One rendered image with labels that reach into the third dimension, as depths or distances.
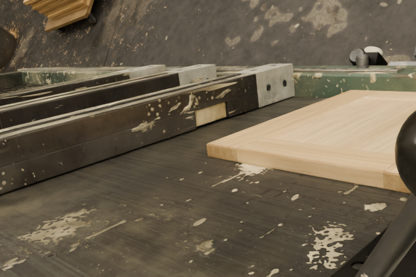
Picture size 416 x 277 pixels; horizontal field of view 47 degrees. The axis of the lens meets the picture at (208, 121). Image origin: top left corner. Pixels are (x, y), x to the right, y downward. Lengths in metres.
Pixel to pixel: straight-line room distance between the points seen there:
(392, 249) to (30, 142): 0.54
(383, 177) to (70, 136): 0.41
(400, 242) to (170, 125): 0.63
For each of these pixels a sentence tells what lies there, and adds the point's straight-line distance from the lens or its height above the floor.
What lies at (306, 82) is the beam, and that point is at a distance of 1.03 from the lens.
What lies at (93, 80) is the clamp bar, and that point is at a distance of 1.19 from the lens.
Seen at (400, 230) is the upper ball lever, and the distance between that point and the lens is 0.18.
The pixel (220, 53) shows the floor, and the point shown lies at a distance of 2.64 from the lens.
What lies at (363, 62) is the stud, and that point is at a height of 0.87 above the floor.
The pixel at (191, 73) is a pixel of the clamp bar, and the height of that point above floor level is 0.99.
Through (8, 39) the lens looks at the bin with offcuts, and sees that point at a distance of 5.01.
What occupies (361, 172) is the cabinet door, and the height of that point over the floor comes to 1.22.
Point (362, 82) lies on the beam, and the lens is 0.97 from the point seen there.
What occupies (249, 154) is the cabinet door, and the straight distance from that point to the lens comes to 0.61.
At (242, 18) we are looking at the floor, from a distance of 2.67.
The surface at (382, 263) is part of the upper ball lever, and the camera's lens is 0.19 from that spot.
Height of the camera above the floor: 1.68
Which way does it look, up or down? 43 degrees down
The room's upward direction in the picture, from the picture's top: 60 degrees counter-clockwise
